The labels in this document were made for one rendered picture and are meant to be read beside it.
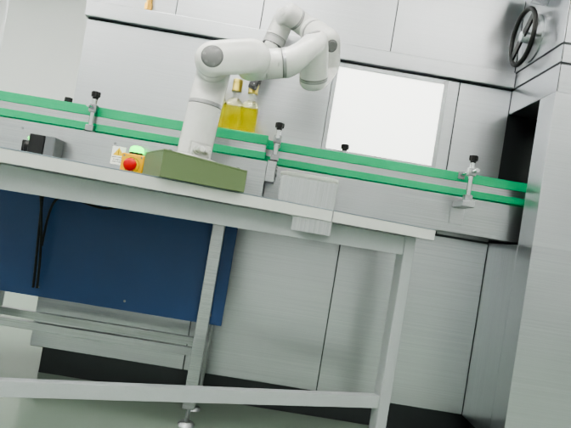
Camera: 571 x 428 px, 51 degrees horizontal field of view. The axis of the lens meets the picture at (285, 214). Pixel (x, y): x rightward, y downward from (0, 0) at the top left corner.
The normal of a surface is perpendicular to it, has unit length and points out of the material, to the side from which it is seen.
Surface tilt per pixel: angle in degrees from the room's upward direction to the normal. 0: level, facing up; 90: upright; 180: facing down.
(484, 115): 90
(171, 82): 90
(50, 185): 90
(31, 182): 90
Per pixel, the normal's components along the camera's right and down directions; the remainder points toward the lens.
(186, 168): 0.42, 0.04
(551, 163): 0.02, -0.03
